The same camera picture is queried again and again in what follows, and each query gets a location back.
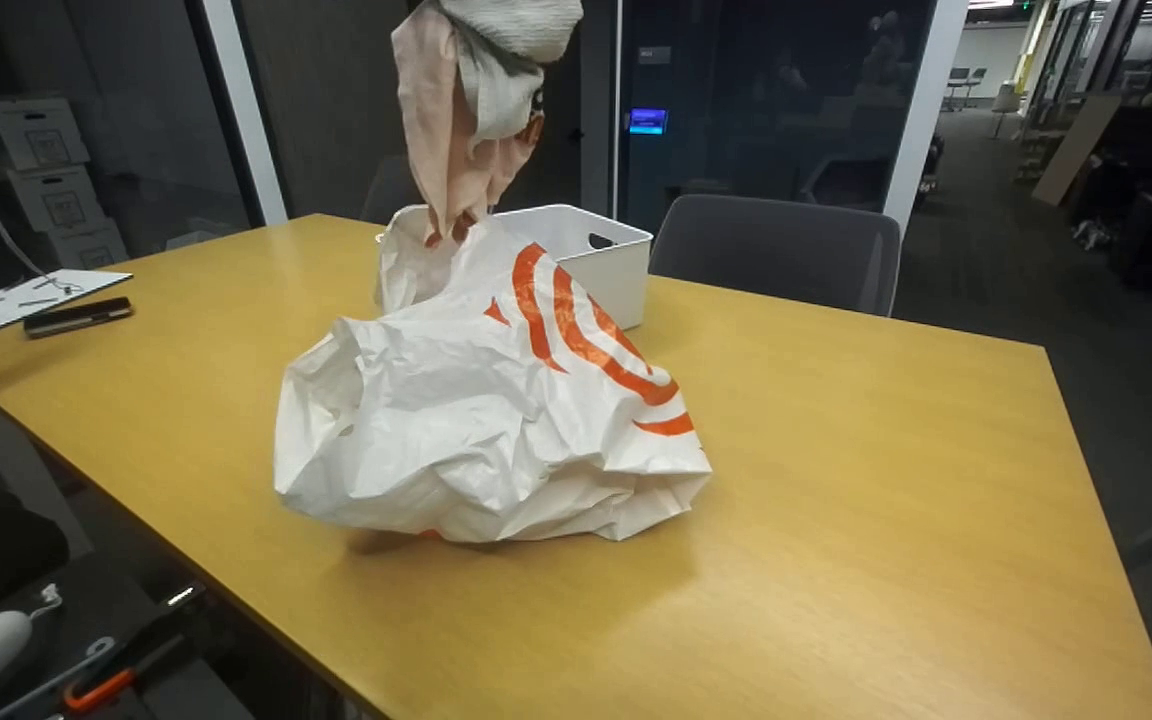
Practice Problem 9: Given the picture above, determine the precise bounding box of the peach pink shirt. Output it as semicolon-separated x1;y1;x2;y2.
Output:
393;5;545;243

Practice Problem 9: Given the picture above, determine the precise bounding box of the grey white towel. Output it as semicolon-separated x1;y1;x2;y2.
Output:
434;0;583;141

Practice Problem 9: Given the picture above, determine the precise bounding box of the white orange plastic bag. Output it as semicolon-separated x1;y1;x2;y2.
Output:
270;223;712;545

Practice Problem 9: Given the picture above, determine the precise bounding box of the white storage bin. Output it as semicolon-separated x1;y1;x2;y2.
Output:
376;202;652;327

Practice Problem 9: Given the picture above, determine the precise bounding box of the white paper sheet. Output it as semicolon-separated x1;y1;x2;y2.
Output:
0;269;125;327

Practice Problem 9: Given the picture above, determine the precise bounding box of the black flat device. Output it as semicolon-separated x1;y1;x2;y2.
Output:
24;297;135;340

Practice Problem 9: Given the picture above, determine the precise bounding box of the grey office chair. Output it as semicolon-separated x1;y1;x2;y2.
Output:
652;193;899;316

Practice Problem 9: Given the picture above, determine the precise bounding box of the orange handled tool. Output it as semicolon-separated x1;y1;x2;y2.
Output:
0;586;197;720

